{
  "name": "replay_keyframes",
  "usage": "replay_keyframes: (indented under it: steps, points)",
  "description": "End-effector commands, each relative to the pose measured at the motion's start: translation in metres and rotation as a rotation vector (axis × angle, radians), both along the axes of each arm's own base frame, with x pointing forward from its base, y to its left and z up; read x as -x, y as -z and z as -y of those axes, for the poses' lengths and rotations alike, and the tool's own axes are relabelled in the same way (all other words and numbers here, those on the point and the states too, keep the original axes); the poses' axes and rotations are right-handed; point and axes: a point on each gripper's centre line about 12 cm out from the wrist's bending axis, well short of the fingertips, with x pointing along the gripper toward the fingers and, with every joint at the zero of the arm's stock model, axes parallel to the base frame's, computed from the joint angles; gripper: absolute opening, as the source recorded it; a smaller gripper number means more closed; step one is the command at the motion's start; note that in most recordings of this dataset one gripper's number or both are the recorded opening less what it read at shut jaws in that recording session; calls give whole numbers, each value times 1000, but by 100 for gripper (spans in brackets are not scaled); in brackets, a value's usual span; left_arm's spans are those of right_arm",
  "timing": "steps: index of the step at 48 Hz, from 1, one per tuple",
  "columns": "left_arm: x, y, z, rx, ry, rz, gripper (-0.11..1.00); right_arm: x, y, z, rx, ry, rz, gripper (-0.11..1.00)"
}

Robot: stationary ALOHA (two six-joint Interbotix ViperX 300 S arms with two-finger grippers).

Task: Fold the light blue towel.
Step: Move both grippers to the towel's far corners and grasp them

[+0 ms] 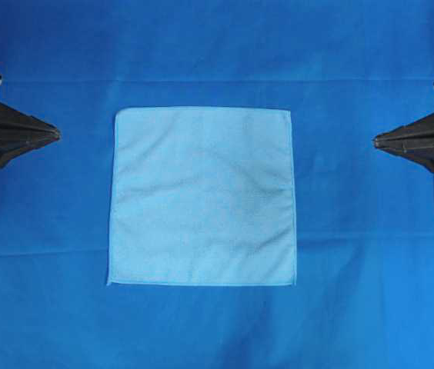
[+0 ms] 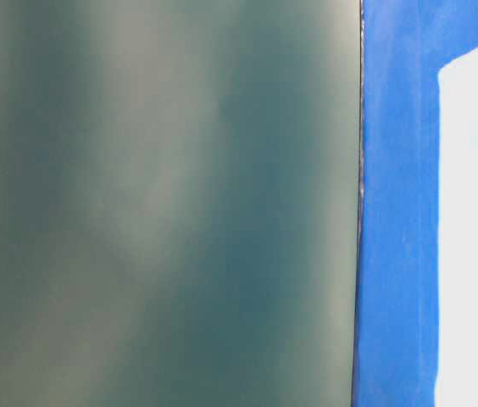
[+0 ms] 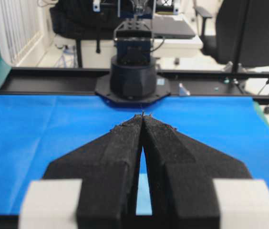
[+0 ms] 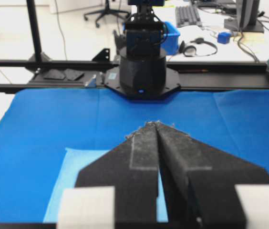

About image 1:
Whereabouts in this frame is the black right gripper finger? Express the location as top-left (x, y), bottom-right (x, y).
top-left (373, 113), bottom-right (434, 143)
top-left (373, 138), bottom-right (434, 173)

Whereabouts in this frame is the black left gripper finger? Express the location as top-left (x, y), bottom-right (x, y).
top-left (0, 132), bottom-right (60, 169)
top-left (0, 103), bottom-right (60, 135)

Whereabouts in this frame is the light blue towel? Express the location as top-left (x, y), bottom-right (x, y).
top-left (107, 106), bottom-right (297, 287)

